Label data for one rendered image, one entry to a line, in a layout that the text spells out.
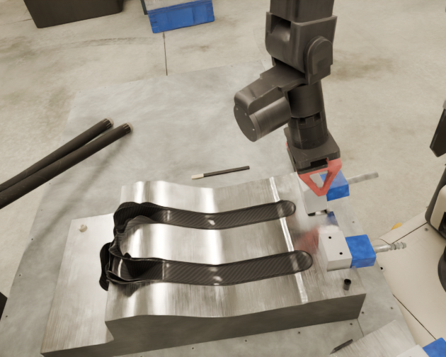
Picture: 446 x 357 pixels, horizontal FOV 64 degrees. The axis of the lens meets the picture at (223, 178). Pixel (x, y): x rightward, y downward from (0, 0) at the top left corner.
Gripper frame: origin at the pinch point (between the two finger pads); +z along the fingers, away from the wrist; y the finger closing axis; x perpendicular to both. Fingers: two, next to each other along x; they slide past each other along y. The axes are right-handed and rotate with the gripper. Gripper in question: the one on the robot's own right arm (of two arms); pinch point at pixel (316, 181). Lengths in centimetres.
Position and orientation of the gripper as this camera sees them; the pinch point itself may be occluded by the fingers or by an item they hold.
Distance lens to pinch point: 63.5
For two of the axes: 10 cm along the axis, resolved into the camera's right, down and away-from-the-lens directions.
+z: 2.8, 7.5, 6.0
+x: 9.6, -2.6, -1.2
